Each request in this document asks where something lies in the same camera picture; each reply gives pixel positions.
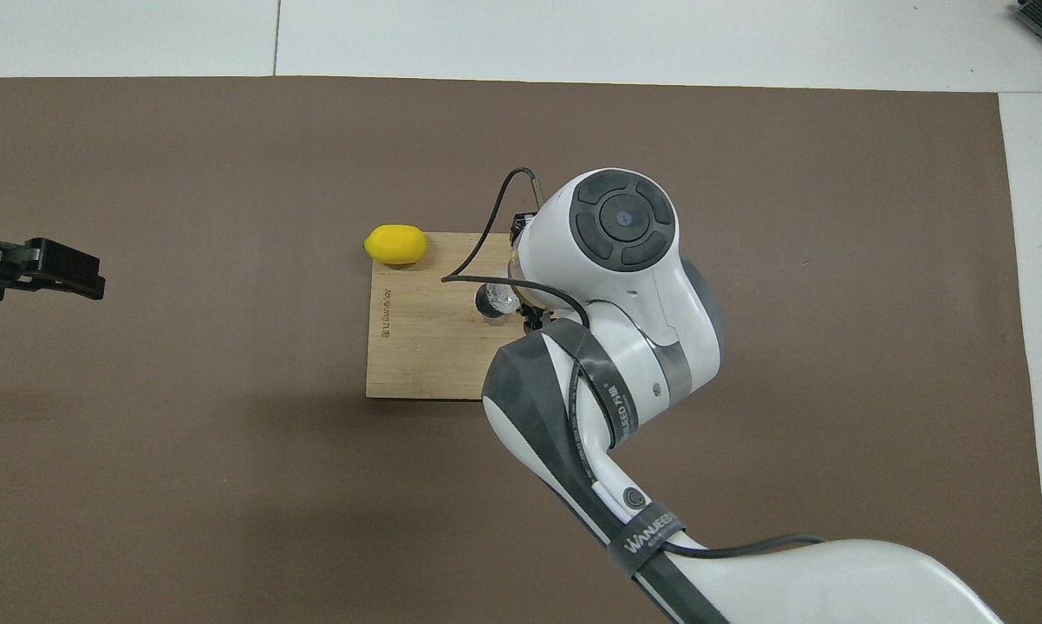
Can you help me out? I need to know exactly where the clear glass cup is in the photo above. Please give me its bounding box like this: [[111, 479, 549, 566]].
[[485, 279, 524, 318]]

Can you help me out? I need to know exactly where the wooden cutting board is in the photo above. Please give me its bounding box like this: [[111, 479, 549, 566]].
[[365, 232, 529, 401]]

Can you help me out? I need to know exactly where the yellow lemon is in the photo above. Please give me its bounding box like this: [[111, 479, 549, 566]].
[[364, 224, 428, 266]]

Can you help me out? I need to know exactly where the brown table mat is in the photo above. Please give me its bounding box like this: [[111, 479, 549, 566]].
[[0, 76, 1042, 624]]

